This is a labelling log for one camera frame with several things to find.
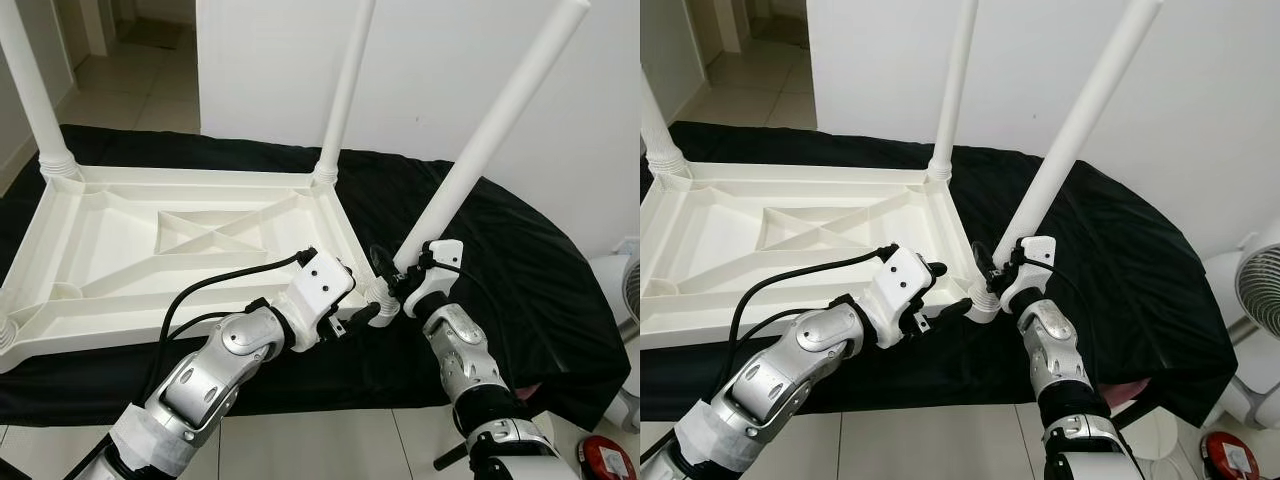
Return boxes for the white plastic children table top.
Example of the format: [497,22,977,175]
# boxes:
[0,165,386,376]
[640,160,1001,351]

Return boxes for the black table cloth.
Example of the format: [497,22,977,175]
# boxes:
[0,123,631,426]
[640,120,1241,426]

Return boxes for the red round floor device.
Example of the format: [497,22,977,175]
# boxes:
[580,435,637,480]
[1202,432,1261,480]

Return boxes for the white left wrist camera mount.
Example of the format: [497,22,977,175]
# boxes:
[865,245,936,346]
[280,250,356,351]

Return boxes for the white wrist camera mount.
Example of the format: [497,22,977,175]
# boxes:
[865,245,936,346]
[1000,235,1058,313]
[280,250,356,351]
[405,240,466,321]

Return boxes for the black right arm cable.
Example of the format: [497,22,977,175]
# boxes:
[1010,252,1096,331]
[420,255,501,331]

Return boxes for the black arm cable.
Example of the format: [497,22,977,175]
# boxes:
[420,255,501,331]
[160,248,319,401]
[1010,252,1096,331]
[730,243,896,371]

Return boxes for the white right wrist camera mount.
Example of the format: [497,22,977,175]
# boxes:
[1000,235,1058,313]
[405,240,466,321]

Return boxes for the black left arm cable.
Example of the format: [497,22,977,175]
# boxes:
[730,243,896,371]
[160,248,319,401]

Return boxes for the white door frame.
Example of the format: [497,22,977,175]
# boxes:
[55,0,116,56]
[690,0,746,51]

